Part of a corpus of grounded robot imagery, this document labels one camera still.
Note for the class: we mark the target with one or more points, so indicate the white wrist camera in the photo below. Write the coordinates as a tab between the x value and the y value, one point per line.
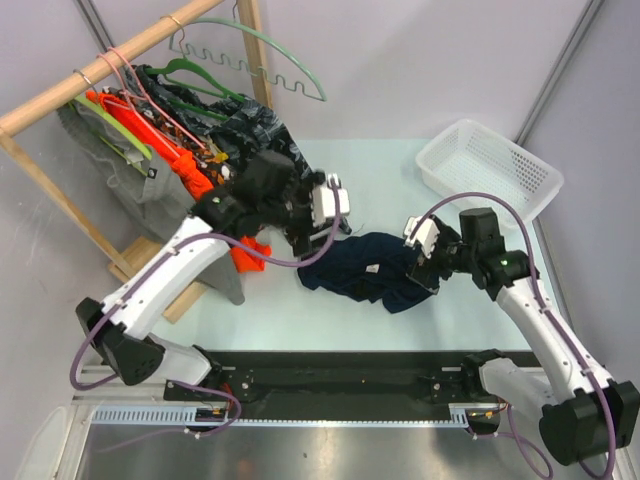
327	199
422	235

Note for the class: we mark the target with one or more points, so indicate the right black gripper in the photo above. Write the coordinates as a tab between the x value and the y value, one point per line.
420	271

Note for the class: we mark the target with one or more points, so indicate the wooden clothes rack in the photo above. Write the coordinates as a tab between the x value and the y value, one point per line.
35	109

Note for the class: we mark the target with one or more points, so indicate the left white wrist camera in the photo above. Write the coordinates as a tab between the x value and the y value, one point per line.
327	199

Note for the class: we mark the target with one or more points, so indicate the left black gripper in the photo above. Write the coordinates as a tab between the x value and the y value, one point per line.
300	236

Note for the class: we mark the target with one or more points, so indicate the dark camouflage shorts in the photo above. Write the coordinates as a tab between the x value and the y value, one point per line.
248	139

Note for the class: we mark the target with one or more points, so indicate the bright orange shorts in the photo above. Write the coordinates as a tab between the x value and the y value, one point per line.
185	170

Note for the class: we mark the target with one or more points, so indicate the mint green wavy hanger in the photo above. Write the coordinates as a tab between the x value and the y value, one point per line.
310	87

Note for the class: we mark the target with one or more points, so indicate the white plastic basket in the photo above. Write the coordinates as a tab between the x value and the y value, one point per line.
469	157

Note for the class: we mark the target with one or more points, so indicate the dark green hanger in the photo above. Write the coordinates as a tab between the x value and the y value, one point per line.
208	85

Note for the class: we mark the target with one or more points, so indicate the grey shorts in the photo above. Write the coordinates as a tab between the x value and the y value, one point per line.
151	193

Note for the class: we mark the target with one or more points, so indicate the orange patterned shorts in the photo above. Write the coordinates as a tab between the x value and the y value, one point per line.
215	170

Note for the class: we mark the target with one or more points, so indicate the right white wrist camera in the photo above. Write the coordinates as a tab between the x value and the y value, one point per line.
422	235

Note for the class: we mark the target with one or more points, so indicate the white slotted cable duct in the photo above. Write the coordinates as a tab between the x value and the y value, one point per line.
145	414

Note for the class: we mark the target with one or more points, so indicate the navy blue shorts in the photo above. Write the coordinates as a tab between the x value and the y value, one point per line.
372	267

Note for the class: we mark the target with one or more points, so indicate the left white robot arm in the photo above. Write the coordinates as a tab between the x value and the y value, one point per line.
119	327

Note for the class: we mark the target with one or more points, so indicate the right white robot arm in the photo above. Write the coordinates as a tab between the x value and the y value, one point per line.
580	410

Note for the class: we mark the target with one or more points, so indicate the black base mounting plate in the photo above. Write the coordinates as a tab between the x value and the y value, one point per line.
376	389

